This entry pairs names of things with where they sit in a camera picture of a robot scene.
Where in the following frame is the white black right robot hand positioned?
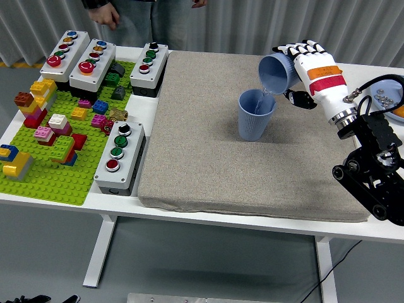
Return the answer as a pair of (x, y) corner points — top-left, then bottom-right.
(272, 39), (359, 122)

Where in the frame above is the person's right hand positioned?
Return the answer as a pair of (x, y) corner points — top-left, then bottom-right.
(88, 2), (121, 31)

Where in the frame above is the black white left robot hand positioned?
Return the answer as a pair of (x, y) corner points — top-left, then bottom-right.
(6, 294), (80, 303)

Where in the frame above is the blue ribbed plastic cup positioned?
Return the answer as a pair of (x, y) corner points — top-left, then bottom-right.
(258, 52), (300, 96)
(237, 89), (278, 142)

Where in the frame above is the person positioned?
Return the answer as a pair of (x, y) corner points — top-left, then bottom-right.
(81, 0), (208, 51)

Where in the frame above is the five-button grey control box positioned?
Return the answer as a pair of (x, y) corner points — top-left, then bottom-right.
(39, 30), (92, 92)
(68, 38), (117, 102)

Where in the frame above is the dark green brick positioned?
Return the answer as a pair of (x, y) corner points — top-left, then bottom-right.
(104, 71), (121, 88)

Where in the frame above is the blue plate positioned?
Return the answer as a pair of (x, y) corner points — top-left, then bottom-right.
(369, 74), (404, 122)

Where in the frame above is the white pleated curtain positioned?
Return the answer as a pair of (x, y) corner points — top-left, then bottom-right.
(0, 0), (404, 69)

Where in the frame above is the four-button grey control box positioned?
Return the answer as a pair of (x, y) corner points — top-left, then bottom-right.
(129, 42), (169, 98)
(93, 120), (148, 197)

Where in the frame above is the white table leg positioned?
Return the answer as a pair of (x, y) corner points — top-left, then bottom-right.
(82, 214), (118, 288)
(314, 235), (338, 303)

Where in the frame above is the yellow floor tape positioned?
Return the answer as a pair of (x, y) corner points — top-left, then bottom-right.
(0, 61), (44, 69)

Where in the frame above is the small yellow brick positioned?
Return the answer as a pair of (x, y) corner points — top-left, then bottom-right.
(71, 107), (88, 122)

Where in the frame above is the green brick baseplate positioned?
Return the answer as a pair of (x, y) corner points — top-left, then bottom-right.
(0, 59), (137, 208)

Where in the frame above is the yellow pink red brick tower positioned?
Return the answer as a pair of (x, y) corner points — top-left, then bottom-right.
(13, 78), (58, 129)

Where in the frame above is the grey-brown cushion mat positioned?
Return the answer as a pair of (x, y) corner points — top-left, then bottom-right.
(138, 50), (374, 223)

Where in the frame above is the pink white red brick stack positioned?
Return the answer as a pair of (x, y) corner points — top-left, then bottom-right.
(33, 125), (57, 146)

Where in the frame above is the blue yellow grey brick stack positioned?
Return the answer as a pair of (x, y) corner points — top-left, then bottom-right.
(0, 144), (34, 182)

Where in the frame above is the green orange blue brick stack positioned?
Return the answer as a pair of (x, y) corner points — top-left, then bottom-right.
(48, 135), (78, 167)

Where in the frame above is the grey metal base plate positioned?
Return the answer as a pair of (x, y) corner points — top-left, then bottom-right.
(126, 292), (323, 303)

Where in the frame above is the black floor cable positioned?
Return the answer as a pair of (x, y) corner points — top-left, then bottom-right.
(299, 239), (363, 303)

